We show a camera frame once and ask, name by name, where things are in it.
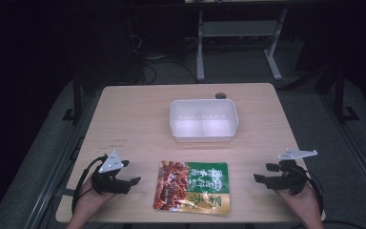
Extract white divided plastic container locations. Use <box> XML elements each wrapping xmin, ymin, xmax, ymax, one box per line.
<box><xmin>169</xmin><ymin>98</ymin><xmax>239</xmax><ymax>143</ymax></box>

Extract green and red snack packet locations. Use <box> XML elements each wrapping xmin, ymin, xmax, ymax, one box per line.
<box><xmin>152</xmin><ymin>160</ymin><xmax>232</xmax><ymax>215</ymax></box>

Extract black floor cables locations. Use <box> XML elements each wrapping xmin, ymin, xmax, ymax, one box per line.
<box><xmin>130</xmin><ymin>32</ymin><xmax>199</xmax><ymax>85</ymax></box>

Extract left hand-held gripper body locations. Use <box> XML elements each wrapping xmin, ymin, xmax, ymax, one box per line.
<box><xmin>90</xmin><ymin>150</ymin><xmax>132</xmax><ymax>196</ymax></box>

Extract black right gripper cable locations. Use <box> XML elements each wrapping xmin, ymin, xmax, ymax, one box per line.
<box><xmin>303</xmin><ymin>170</ymin><xmax>326</xmax><ymax>218</ymax></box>

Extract person's left hand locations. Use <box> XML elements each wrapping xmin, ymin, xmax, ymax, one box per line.
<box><xmin>72</xmin><ymin>175</ymin><xmax>118</xmax><ymax>221</ymax></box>

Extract black metal stand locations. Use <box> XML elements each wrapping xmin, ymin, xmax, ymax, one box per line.
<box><xmin>62</xmin><ymin>72</ymin><xmax>84</xmax><ymax>126</ymax></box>
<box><xmin>332</xmin><ymin>65</ymin><xmax>360</xmax><ymax>123</ymax></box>

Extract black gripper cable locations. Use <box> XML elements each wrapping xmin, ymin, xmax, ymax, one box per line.
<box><xmin>303</xmin><ymin>170</ymin><xmax>326</xmax><ymax>218</ymax></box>
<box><xmin>71</xmin><ymin>155</ymin><xmax>109</xmax><ymax>215</ymax></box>

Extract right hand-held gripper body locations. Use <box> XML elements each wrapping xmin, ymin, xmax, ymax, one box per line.
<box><xmin>266</xmin><ymin>148</ymin><xmax>318</xmax><ymax>196</ymax></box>

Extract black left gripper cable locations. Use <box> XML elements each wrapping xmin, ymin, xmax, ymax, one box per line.
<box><xmin>71</xmin><ymin>155</ymin><xmax>109</xmax><ymax>215</ymax></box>

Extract person's right hand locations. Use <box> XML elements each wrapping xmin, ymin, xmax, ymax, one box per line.
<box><xmin>274</xmin><ymin>181</ymin><xmax>324</xmax><ymax>223</ymax></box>

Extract white metal table frame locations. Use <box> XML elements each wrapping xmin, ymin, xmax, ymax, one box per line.
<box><xmin>195</xmin><ymin>9</ymin><xmax>289</xmax><ymax>82</ymax></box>

